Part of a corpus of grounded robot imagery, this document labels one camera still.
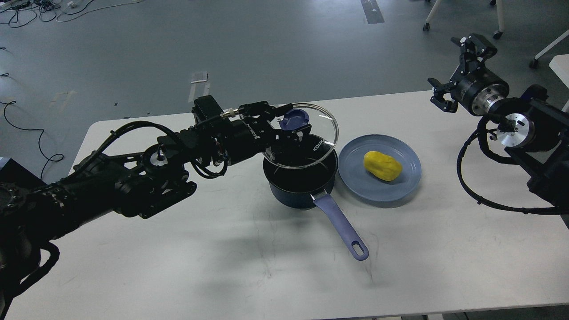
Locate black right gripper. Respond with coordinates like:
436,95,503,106
428,34,510,117

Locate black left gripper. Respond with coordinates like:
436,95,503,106
221,101,312,161

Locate glass pot lid blue knob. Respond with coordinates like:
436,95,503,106
263,103,339,169

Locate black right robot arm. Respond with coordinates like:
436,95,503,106
428,34,569,215

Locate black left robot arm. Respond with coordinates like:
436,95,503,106
1,96,312,319

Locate white chair legs with casters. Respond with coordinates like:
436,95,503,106
422,0,506,39

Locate blue plate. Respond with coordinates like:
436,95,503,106
339,134,422,207

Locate white furniture leg right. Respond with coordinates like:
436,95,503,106
529,30,569,88

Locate black box at left edge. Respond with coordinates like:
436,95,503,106
0,157,47,190

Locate dark blue saucepan purple handle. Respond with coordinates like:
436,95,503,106
263,134,369,261

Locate black cable on floor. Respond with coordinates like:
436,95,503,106
0,100,64,180

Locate tangled cables on floor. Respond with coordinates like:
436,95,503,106
0,0,143,28

